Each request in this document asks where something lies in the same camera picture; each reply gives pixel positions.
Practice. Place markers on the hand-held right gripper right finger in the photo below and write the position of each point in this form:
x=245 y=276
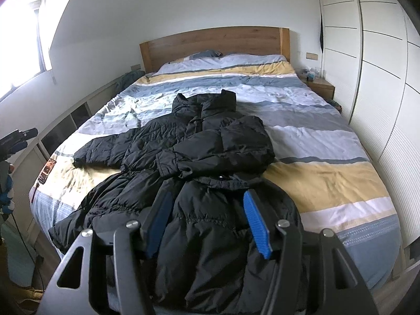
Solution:
x=257 y=226

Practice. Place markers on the black puffer jacket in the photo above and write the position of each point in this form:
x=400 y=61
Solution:
x=203 y=144

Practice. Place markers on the wooden headboard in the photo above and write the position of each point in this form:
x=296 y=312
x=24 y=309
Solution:
x=213 y=39

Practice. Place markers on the grey-green cloth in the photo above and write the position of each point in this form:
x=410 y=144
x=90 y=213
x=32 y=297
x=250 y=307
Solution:
x=129 y=78

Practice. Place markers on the white low shelf cabinet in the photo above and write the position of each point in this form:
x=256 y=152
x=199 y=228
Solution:
x=65 y=128

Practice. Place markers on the window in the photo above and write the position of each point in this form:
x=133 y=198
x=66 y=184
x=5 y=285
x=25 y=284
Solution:
x=23 y=46

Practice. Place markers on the wooden nightstand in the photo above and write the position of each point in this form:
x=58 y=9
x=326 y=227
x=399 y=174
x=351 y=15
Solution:
x=323 y=88

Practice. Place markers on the blue-grey pillow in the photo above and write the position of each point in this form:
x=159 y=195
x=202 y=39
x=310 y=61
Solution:
x=206 y=53

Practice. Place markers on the light striped pillow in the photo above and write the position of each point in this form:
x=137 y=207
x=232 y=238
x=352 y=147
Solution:
x=249 y=59

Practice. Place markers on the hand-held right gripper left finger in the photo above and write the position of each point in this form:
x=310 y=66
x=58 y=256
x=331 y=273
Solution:
x=159 y=220

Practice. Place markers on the small blue box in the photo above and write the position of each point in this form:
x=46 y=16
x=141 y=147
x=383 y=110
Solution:
x=310 y=77

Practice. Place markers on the striped duvet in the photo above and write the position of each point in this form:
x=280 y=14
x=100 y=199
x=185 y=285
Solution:
x=311 y=131

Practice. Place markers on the white wardrobe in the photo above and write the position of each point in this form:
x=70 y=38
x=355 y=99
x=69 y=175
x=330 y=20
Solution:
x=377 y=72

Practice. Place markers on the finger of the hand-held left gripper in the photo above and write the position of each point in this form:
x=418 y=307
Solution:
x=21 y=135
x=11 y=148

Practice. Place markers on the dark cloth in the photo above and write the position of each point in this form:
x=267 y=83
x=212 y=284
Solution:
x=335 y=106

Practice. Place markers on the clear glass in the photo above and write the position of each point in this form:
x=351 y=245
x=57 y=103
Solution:
x=318 y=73

